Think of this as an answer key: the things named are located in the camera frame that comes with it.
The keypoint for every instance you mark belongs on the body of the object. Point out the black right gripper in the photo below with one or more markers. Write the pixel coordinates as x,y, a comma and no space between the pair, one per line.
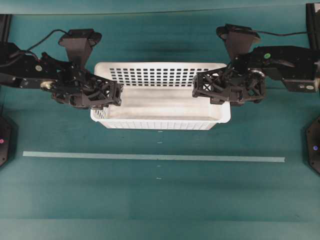
235,83

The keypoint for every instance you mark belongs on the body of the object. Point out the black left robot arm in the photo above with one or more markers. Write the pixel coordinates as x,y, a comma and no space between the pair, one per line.
22,69

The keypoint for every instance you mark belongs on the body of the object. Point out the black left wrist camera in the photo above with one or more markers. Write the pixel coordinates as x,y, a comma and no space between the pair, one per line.
79,44

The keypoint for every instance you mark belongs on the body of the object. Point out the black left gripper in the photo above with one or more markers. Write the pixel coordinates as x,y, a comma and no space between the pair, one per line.
70,86

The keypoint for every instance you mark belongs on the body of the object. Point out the white perforated plastic basket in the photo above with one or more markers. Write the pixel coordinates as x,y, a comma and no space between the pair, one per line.
158,96

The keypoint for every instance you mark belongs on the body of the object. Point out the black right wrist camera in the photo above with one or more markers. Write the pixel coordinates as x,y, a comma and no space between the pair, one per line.
237,40

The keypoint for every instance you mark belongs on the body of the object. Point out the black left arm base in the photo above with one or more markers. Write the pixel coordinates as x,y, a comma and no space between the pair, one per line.
8,140

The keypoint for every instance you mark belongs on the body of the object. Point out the grey tape strip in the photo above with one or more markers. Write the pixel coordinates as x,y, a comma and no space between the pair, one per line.
153,157

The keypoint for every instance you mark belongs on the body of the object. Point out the black left frame post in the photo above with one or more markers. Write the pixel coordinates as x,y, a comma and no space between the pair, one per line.
5,23

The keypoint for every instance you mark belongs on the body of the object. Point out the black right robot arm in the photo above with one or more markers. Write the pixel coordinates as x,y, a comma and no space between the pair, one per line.
298,68

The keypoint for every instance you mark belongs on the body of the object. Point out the black right frame post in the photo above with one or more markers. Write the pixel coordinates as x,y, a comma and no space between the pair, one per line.
313,24

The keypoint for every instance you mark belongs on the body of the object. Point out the black frame post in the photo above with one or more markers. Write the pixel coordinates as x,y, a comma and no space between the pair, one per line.
5,23
313,24

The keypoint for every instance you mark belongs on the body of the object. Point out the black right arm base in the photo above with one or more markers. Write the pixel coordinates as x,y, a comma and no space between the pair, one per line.
311,145

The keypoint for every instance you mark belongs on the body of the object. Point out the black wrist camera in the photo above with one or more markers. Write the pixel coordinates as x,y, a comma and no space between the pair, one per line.
237,40
79,44

